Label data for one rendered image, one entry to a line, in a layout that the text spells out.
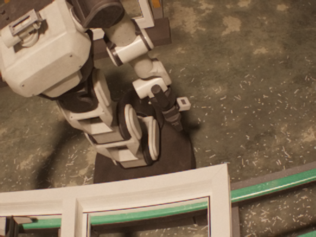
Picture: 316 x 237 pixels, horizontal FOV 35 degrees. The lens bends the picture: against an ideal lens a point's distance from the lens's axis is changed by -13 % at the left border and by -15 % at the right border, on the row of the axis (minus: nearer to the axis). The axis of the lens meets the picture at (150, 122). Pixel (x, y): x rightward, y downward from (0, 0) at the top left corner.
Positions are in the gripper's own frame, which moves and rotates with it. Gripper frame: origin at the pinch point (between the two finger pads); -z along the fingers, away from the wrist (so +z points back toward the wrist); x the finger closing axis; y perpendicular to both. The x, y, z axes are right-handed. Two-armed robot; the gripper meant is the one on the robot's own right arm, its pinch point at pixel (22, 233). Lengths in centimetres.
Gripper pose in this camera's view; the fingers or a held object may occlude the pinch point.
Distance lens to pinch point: 152.5
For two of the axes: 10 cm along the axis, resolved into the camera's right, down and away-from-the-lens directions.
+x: 0.1, -7.2, 6.9
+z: -9.7, 1.7, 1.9
